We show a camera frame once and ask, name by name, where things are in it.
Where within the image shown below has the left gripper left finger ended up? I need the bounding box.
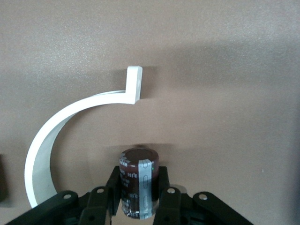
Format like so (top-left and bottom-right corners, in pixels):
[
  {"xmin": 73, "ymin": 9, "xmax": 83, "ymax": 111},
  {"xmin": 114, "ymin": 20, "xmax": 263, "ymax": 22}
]
[{"xmin": 4, "ymin": 165, "xmax": 122, "ymax": 225}]

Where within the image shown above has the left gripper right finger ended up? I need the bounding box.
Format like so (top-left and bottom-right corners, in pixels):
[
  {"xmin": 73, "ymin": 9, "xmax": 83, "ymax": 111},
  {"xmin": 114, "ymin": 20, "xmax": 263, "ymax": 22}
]
[{"xmin": 152, "ymin": 165, "xmax": 255, "ymax": 225}]

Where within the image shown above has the capacitor with grey stripe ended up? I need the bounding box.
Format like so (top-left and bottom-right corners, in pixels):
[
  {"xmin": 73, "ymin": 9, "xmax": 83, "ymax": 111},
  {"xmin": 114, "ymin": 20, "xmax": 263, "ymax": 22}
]
[{"xmin": 119, "ymin": 148, "xmax": 160, "ymax": 220}]

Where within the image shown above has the white curved plastic bracket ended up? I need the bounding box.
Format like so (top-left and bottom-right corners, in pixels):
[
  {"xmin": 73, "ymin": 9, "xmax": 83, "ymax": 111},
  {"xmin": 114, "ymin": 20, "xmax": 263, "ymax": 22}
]
[{"xmin": 24, "ymin": 66, "xmax": 143, "ymax": 209}]

